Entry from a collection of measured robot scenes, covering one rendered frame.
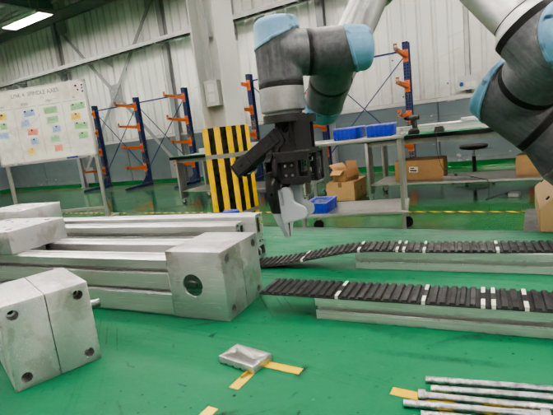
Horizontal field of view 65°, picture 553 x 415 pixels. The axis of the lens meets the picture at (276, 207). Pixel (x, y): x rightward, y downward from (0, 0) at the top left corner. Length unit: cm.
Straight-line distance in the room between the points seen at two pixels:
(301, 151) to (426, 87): 759
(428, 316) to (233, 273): 25
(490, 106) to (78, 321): 79
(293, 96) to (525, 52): 39
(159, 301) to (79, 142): 578
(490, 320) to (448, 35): 787
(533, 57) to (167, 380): 73
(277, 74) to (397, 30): 780
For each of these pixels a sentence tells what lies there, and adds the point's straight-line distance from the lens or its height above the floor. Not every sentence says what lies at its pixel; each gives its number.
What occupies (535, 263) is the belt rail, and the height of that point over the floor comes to 79.
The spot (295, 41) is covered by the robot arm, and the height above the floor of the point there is 115.
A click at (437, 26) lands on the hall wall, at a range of 833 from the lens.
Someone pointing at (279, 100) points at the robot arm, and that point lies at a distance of 71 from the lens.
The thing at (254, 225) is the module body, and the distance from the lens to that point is 83.
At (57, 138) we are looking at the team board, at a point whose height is 124.
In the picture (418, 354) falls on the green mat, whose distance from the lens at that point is 48.
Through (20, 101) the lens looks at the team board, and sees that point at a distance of 688.
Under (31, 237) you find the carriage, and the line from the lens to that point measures 87.
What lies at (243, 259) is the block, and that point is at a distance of 61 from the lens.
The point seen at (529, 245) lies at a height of 81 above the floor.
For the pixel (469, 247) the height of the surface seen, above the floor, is 81.
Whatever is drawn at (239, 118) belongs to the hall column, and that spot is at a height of 115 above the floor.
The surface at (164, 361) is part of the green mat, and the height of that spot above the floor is 78.
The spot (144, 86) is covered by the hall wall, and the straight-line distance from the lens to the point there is 1187.
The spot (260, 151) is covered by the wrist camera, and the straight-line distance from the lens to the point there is 75.
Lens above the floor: 102
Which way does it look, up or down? 10 degrees down
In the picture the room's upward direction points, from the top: 7 degrees counter-clockwise
